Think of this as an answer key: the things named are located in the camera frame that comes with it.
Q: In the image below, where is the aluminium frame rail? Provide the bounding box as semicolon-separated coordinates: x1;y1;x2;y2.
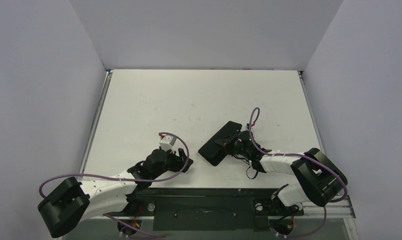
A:
79;69;114;174

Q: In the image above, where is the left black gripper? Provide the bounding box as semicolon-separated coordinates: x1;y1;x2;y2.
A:
151;146;192;180

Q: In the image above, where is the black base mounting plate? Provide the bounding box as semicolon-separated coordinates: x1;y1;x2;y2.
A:
111;187;304;231

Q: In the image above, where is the purple cable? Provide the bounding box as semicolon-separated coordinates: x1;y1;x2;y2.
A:
38;132;190;239
248;107;349;238

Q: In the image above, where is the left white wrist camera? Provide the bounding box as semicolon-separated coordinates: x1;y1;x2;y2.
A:
159;135;176;152

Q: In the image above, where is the black zippered tool case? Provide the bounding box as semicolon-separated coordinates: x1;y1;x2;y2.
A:
198;121;242;167

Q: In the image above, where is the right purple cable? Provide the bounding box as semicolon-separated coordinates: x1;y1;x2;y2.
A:
248;107;349;238

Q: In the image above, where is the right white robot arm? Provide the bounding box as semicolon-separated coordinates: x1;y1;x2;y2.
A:
212;130;347;214

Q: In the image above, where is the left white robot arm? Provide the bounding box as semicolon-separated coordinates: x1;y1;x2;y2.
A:
37;148;193;238

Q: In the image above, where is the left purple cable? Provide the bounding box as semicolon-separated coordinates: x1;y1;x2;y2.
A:
38;132;190;239

